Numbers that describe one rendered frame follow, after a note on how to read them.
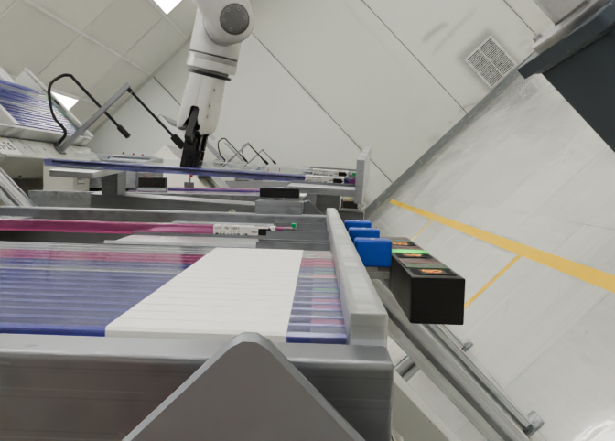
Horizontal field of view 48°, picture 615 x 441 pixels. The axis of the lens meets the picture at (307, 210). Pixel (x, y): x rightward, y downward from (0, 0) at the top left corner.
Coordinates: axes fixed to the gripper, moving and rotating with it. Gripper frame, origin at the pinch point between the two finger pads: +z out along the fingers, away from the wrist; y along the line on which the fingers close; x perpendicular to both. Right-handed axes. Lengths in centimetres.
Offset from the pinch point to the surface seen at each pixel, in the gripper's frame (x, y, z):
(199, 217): 11.4, 34.0, 2.0
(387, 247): 34, 63, -6
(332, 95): -37, -712, -18
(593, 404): 90, -31, 35
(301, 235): 26, 53, -3
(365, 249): 32, 63, -5
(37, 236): -8.1, 36.3, 9.1
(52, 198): -41, -38, 22
